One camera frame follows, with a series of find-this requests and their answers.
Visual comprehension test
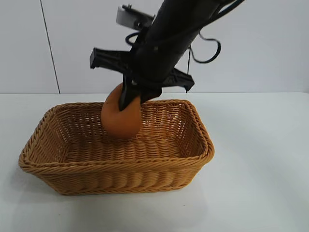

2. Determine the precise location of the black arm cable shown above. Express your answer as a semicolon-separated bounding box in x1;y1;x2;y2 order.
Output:
192;0;244;64

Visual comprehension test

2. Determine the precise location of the black camera cable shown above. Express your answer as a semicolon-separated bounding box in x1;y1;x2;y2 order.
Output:
125;30;146;47

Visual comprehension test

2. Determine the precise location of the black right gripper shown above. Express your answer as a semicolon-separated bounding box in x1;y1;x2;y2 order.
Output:
90;36;195;112

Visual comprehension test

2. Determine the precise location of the woven wicker basket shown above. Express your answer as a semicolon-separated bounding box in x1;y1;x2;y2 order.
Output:
18;98;215;197

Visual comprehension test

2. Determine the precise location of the orange fruit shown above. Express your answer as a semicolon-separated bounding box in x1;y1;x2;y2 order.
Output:
100;83;142;140

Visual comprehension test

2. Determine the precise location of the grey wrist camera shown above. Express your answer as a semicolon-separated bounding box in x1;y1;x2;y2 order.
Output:
116;4;155;31

